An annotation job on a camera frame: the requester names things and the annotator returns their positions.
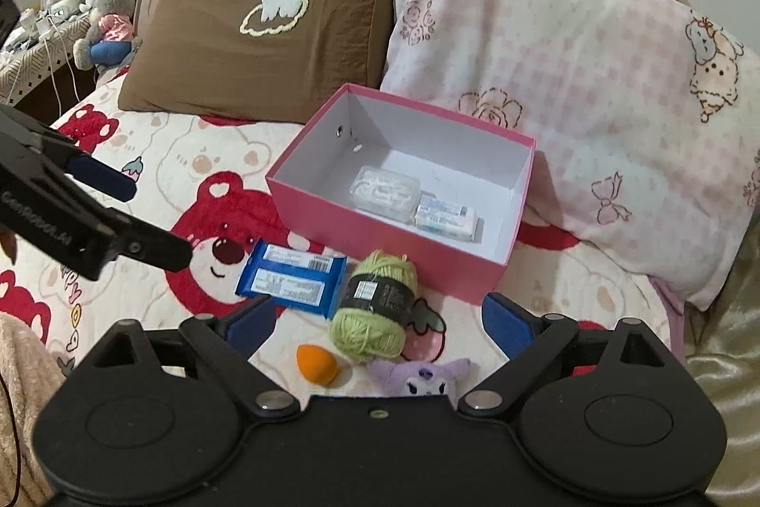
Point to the bear printed blanket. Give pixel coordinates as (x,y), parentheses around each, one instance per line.
(178,156)

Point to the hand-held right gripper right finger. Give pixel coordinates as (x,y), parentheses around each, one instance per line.
(507,326)

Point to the green yarn ball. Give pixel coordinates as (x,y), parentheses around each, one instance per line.
(362,335)

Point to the person's left hand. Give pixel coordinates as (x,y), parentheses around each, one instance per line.
(7,245)

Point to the blue wet wipes packet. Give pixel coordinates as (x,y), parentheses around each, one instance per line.
(291,275)

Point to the pink fleece clothing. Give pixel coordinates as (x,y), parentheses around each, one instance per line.
(29,394)

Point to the brown pillow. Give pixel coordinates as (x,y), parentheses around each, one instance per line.
(237,79)

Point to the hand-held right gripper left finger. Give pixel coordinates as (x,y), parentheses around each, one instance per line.
(252,326)

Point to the clear floss pick box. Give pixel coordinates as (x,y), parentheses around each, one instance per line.
(386,192)

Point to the white soap bar packet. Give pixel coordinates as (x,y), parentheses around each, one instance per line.
(448,219)

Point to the pink checked pillow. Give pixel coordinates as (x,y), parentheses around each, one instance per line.
(564,67)

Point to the pink cardboard box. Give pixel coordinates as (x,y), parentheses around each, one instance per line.
(451,269)

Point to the purple plush toy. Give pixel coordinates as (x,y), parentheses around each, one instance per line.
(409,373)

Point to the bedside table with patterned cloth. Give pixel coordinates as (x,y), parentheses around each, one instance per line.
(29,61)

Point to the orange makeup sponge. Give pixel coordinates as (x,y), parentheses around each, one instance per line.
(314,361)

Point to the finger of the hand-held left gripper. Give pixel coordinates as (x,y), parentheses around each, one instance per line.
(101,177)
(154,245)

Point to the gold satin cloth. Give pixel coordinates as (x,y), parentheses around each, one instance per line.
(730,364)

